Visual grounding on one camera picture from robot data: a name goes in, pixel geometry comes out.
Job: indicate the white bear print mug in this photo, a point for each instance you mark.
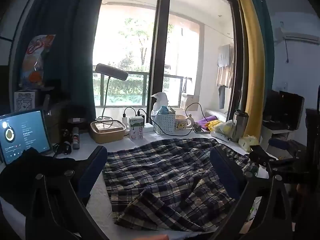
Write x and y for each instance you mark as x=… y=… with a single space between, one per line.
x=181 y=123

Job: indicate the black window frame post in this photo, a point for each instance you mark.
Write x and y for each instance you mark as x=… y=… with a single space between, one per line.
x=160 y=42

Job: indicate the white hanging shirt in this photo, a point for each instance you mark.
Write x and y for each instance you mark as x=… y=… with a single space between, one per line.
x=225 y=55

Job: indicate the white printed plastic wrapper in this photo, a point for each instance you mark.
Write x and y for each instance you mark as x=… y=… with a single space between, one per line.
x=223 y=130

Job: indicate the grey blue hanging garment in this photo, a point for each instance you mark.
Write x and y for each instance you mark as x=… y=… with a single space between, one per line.
x=222 y=97

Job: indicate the steel thermos flask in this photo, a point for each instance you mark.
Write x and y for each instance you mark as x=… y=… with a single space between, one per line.
x=238 y=127

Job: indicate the cardboard box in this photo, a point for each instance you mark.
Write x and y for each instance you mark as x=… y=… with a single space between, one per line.
x=191 y=102

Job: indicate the pale yellow small packet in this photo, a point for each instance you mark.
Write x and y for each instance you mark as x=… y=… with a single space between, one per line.
x=247 y=142

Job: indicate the blue plaid pants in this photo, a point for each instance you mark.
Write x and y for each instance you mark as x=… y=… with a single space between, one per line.
x=162 y=175

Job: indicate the beige hanging garment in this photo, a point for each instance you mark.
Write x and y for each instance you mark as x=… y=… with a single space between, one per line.
x=223 y=76

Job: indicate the yellow snack packet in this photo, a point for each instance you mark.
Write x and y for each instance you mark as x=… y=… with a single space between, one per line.
x=213 y=125

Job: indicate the outdoor air conditioner unit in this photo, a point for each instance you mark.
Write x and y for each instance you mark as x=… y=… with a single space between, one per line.
x=215 y=112

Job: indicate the yellow curtain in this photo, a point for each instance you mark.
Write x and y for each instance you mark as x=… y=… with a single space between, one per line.
x=252 y=42

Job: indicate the dark spray can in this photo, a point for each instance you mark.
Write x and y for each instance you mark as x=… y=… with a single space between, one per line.
x=75 y=138

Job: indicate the black charger plug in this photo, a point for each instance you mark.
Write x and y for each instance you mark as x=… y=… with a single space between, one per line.
x=140 y=112

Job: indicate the colourful snack bag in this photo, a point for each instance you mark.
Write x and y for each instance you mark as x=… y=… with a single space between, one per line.
x=36 y=60

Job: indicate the black cloth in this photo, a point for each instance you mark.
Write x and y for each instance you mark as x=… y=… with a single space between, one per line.
x=30 y=162

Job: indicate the purple cloth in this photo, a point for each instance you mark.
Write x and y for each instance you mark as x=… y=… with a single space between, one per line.
x=201 y=125

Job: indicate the beige lunch box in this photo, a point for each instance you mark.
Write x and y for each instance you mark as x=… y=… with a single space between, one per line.
x=107 y=131

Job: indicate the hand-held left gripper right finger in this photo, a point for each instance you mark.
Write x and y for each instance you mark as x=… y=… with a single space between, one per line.
x=225 y=172

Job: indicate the grey desk lamp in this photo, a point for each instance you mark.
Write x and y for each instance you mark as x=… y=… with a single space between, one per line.
x=111 y=71

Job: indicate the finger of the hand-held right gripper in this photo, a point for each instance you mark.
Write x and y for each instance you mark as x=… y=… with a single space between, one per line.
x=260 y=155

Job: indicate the blue curtain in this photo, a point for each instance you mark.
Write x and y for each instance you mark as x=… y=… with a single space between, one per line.
x=67 y=42

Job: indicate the white plastic basket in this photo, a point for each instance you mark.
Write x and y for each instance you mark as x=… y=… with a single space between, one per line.
x=163 y=125

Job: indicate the green white milk carton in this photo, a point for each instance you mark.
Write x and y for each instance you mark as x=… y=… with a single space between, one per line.
x=136 y=128

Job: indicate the blue item in basket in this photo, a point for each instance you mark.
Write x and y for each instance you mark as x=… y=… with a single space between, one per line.
x=163 y=109

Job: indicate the balcony railing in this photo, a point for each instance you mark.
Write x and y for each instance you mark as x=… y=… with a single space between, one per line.
x=120 y=73

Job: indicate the white air conditioner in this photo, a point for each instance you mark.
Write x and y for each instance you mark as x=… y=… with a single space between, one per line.
x=297 y=32

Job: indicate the white printed box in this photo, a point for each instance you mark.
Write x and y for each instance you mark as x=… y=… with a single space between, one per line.
x=26 y=100

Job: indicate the tablet with lit screen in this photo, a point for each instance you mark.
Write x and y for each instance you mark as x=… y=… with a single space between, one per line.
x=22 y=135

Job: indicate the white plastic bag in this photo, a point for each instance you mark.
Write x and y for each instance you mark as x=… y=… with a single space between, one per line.
x=160 y=100

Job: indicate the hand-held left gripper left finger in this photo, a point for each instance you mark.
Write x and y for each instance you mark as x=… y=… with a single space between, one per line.
x=92 y=172

